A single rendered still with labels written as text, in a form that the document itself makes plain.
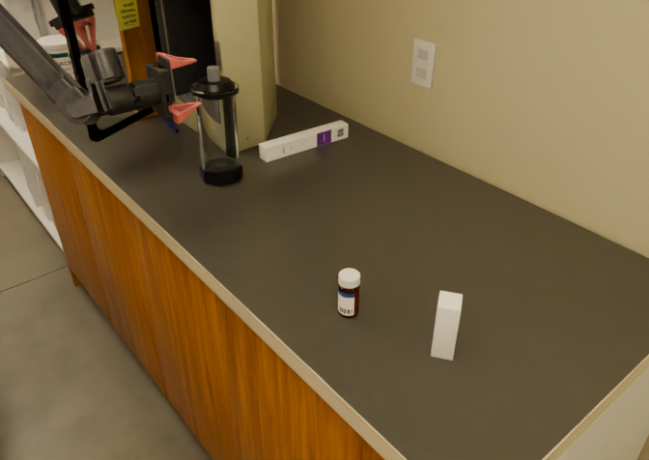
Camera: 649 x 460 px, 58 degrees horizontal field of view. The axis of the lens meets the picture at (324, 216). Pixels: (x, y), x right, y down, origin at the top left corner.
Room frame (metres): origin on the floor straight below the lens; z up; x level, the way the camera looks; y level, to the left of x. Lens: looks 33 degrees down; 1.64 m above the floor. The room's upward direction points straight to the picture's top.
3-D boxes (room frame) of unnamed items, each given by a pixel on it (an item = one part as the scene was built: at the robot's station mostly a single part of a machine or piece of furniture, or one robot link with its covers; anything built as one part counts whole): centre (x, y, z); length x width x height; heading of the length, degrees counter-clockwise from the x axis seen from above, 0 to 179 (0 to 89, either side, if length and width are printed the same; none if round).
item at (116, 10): (1.48, 0.52, 1.19); 0.30 x 0.01 x 0.40; 154
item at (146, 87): (1.16, 0.37, 1.19); 0.07 x 0.07 x 0.10; 38
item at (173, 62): (1.21, 0.31, 1.23); 0.09 x 0.07 x 0.07; 128
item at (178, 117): (1.21, 0.31, 1.16); 0.09 x 0.07 x 0.07; 128
